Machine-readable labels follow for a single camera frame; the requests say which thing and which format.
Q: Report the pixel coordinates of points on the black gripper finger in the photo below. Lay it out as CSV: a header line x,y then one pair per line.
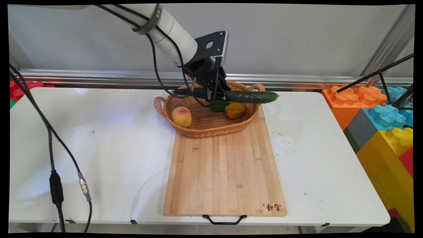
x,y
224,92
209,94

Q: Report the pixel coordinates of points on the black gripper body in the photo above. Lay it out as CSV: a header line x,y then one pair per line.
x,y
205,73

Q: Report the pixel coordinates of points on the long dark green cucumber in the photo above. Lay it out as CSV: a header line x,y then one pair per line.
x,y
254,97

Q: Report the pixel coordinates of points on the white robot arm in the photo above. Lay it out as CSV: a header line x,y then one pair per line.
x,y
172,29

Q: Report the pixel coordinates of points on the small green vegetable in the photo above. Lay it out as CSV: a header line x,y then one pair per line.
x,y
218,106

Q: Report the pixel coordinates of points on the orange yellow fruit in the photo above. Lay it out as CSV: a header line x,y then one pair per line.
x,y
235,111

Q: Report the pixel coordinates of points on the woven wicker basket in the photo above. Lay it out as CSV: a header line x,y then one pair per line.
x,y
205,127

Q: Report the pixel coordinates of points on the pink yellow peach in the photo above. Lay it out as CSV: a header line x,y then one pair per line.
x,y
181,117

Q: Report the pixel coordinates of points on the wooden cutting board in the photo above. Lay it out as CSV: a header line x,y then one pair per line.
x,y
224,165

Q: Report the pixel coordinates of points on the orange foam block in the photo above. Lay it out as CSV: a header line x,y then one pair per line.
x,y
343,102

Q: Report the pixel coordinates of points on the grey foam block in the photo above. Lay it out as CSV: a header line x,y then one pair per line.
x,y
361,130

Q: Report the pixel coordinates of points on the black tripod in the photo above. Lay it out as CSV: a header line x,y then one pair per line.
x,y
380,71

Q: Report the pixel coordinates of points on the blue foam block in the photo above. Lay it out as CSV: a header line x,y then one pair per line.
x,y
388,115

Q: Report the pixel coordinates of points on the red foam block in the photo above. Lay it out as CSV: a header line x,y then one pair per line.
x,y
29,86
407,160

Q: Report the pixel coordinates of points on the green foam block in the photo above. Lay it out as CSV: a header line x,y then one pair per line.
x,y
12,103

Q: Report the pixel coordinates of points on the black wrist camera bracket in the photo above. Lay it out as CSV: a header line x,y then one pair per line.
x,y
214,44

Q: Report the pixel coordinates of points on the aluminium rail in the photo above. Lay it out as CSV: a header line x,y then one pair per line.
x,y
99,76

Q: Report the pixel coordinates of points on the aluminium post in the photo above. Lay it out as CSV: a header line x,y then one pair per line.
x,y
390,43

